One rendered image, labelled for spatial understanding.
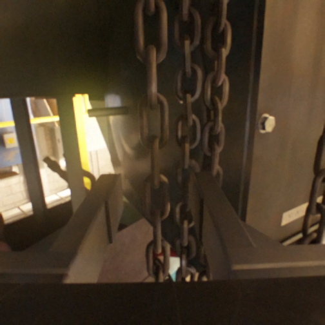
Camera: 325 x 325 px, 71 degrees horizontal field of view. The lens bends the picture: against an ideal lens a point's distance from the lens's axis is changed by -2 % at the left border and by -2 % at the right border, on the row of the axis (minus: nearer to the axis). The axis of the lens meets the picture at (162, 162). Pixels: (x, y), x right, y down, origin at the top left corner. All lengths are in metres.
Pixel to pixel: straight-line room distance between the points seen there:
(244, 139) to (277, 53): 0.08
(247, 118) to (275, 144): 0.04
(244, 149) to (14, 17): 0.51
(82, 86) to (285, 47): 0.49
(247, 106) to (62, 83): 0.47
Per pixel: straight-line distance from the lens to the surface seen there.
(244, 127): 0.22
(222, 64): 0.18
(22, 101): 0.94
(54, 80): 0.61
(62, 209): 1.08
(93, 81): 0.66
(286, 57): 0.25
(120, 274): 0.91
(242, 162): 0.23
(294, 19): 0.26
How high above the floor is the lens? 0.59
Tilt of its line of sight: 18 degrees up
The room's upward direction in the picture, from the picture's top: 179 degrees clockwise
